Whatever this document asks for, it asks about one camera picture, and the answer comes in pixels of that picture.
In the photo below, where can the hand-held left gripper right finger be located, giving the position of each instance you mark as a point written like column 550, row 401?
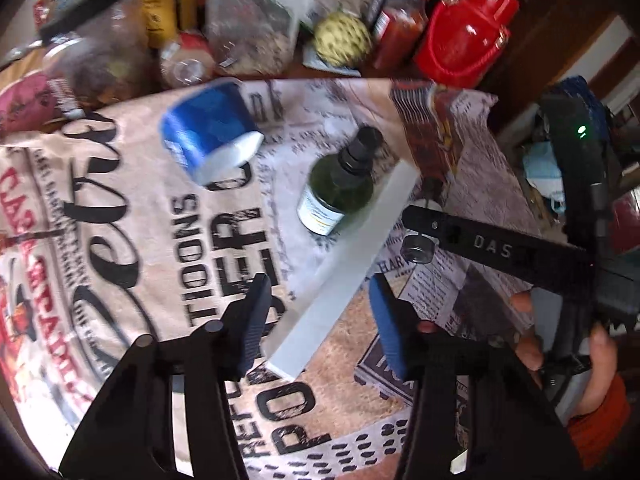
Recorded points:
column 387, row 330

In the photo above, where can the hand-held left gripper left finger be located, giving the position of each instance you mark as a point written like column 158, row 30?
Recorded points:
column 252, row 320

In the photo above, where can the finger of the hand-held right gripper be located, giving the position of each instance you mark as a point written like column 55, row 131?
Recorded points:
column 490, row 250

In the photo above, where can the small glass vial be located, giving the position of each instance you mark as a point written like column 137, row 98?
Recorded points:
column 417, row 247

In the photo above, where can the long white cardboard box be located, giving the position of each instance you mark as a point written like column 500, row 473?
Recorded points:
column 350, row 255

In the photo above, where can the person's right forearm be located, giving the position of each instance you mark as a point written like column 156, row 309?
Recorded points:
column 600, row 430

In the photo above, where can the person's right hand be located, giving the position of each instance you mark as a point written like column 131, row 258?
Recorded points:
column 607, row 375

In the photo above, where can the light blue bag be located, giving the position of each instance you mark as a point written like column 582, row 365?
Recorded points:
column 542, row 175

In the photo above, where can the printed newspaper pattern tablecloth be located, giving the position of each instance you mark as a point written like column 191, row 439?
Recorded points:
column 150, row 270

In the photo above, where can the green glass bottle black cap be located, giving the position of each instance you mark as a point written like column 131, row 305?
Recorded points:
column 340, row 185

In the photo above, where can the large brown wooden door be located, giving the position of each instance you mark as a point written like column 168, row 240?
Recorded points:
column 555, row 20

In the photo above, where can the red thermos jug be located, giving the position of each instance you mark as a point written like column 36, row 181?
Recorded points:
column 460, row 35

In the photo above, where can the blue paper cup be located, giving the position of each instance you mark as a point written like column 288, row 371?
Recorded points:
column 205, row 125

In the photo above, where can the red sauce bottle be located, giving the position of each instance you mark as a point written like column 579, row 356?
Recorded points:
column 400, row 25

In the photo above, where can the yellow-green round ball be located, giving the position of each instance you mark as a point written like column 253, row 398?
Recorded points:
column 344, row 39

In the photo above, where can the small clear lid jar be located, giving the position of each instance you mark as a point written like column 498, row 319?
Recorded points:
column 187, row 62

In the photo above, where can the yellow label bottle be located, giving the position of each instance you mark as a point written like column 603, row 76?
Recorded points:
column 160, row 10

